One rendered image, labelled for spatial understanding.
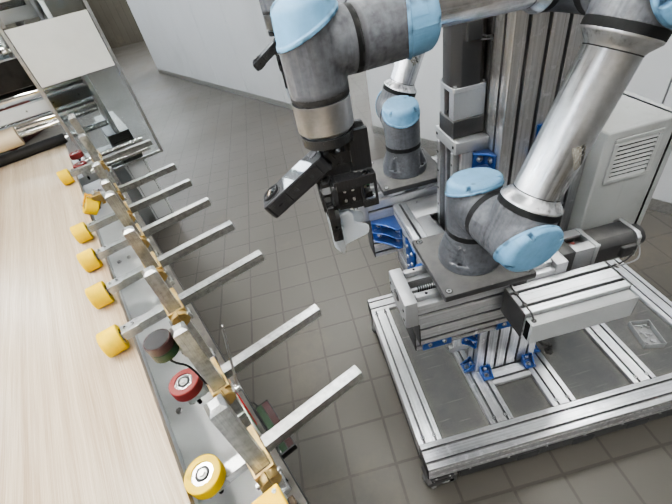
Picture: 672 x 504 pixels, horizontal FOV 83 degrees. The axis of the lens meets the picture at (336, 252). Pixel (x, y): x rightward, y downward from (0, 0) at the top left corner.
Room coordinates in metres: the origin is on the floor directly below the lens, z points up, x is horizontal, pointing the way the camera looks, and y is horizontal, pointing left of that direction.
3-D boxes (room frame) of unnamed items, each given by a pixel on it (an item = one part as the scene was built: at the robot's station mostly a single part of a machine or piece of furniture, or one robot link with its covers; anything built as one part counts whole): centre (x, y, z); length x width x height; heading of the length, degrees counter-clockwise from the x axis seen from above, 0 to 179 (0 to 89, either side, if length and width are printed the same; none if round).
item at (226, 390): (0.62, 0.40, 0.85); 0.13 x 0.06 x 0.05; 27
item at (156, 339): (0.58, 0.43, 1.00); 0.06 x 0.06 x 0.22; 27
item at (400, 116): (1.18, -0.30, 1.20); 0.13 x 0.12 x 0.14; 176
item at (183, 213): (1.33, 0.69, 0.95); 0.50 x 0.04 x 0.04; 117
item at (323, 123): (0.50, -0.03, 1.54); 0.08 x 0.08 x 0.05
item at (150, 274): (0.82, 0.50, 0.88); 0.03 x 0.03 x 0.48; 27
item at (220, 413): (0.38, 0.27, 0.89); 0.03 x 0.03 x 0.48; 27
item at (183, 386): (0.60, 0.46, 0.85); 0.08 x 0.08 x 0.11
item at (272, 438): (0.45, 0.21, 0.84); 0.43 x 0.03 x 0.04; 117
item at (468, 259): (0.68, -0.33, 1.09); 0.15 x 0.15 x 0.10
